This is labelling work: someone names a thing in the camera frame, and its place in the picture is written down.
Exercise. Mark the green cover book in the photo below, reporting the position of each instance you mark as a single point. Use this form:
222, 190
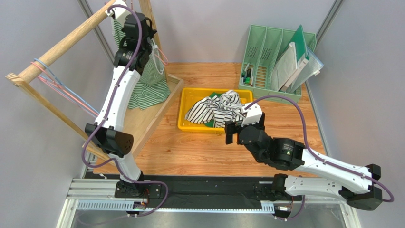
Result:
302, 55

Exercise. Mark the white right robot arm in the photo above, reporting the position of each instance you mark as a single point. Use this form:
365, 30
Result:
334, 178

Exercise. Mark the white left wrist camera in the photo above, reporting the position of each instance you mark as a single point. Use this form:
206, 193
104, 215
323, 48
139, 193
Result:
119, 10

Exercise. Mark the black white striped tank top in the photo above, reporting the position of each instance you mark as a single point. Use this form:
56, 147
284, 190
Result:
232, 105

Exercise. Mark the yellow plastic tray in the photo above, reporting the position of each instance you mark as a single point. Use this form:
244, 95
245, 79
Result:
189, 97

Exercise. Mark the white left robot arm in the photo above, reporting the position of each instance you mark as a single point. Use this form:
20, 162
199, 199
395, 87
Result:
107, 131

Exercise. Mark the green white striped tank top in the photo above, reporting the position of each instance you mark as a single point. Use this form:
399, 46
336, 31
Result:
152, 87

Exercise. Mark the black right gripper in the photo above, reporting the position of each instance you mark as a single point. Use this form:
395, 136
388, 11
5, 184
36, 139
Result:
232, 127

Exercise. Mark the clear mesh zip pouch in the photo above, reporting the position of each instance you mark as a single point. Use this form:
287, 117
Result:
312, 68

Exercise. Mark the white pen in organizer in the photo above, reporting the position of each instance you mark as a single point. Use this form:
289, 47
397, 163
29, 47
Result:
244, 72

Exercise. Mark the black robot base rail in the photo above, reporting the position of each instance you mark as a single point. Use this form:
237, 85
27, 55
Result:
201, 192

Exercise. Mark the white mesh document pouch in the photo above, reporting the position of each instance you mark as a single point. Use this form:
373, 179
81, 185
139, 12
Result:
284, 68

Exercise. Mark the wooden clothes rack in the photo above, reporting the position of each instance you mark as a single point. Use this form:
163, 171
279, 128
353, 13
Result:
141, 124

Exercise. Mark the green plastic file organizer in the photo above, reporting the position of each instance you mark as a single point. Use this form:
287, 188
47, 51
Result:
263, 47

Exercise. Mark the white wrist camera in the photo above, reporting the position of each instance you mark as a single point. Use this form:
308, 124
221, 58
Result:
252, 115
119, 10

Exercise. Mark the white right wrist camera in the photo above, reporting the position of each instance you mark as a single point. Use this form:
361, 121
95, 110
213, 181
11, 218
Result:
252, 115

